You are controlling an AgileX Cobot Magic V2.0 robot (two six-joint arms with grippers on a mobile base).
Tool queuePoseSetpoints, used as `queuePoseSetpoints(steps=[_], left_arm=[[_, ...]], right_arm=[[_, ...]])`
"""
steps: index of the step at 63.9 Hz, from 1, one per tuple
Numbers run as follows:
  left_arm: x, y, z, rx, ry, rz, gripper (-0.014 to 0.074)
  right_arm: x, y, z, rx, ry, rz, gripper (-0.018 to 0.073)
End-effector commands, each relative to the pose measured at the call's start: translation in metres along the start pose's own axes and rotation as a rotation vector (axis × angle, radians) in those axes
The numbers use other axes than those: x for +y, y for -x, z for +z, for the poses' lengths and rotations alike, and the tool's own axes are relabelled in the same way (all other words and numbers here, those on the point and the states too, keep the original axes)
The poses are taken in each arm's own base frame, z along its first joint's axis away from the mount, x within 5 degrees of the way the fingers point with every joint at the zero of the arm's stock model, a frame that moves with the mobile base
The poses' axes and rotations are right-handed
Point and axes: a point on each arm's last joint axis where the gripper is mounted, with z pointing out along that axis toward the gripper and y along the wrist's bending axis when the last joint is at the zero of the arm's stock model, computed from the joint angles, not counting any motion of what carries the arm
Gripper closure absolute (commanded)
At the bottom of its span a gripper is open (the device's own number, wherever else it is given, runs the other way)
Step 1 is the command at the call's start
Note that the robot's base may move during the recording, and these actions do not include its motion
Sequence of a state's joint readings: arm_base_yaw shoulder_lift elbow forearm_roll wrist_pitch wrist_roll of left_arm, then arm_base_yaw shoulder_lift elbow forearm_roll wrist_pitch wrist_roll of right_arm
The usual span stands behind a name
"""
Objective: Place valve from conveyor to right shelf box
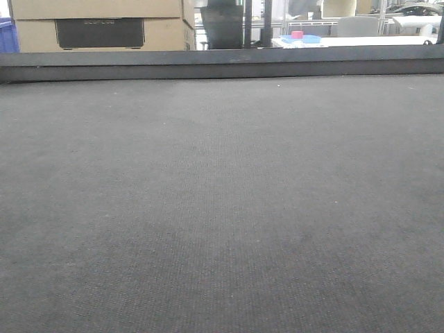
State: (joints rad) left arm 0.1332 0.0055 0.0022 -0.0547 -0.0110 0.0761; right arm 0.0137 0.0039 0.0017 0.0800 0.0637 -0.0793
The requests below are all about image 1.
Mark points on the white background table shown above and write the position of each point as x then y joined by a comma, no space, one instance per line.
359,41

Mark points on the blue plastic crate far left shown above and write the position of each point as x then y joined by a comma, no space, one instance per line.
8,36

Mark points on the black conveyor side rail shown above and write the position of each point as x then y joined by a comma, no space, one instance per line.
222,64

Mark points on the pink small container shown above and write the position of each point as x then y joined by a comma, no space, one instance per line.
297,35

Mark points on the black vertical post left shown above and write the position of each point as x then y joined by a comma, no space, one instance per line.
247,23

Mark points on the lower cardboard box black label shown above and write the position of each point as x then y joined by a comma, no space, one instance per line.
39,36

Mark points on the blue flat tray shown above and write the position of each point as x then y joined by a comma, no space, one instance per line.
306,39

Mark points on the black vertical post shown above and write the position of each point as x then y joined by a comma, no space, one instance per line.
247,23
268,31

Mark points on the black office chair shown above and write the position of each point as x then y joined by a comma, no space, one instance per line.
223,26

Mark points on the upper cardboard box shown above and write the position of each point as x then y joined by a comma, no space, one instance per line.
72,9

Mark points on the black vertical post right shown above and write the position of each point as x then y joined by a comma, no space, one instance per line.
268,31

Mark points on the dark conveyor belt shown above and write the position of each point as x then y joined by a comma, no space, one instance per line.
266,205

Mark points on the grey office chair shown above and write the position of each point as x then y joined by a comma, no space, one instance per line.
357,26

